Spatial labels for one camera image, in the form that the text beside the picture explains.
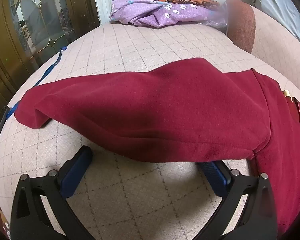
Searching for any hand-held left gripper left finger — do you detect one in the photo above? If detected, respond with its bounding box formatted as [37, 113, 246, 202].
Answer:
[10, 145, 102, 240]

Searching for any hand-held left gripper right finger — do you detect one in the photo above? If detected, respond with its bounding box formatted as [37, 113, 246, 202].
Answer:
[190, 160, 280, 240]

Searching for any dark red sweater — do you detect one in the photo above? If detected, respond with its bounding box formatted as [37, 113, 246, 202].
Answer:
[14, 57, 300, 240]

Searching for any pink quilted bed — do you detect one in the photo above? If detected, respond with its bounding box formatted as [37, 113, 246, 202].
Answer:
[0, 21, 300, 240]

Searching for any wooden door with stained glass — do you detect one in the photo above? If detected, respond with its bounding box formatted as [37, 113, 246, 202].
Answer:
[0, 0, 100, 130]

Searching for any brown-ended bolster pillow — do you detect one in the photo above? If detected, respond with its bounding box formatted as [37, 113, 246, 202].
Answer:
[225, 0, 300, 85]

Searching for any clear plastic bag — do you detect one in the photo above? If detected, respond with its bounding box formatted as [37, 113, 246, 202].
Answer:
[202, 1, 230, 28]

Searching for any purple floral cloth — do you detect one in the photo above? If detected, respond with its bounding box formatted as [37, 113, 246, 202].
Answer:
[109, 0, 228, 28]

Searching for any grey pillow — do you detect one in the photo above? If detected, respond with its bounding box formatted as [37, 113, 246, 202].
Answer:
[250, 0, 300, 50]

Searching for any blue strap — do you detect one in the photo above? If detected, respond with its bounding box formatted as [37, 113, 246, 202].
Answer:
[7, 46, 67, 120]

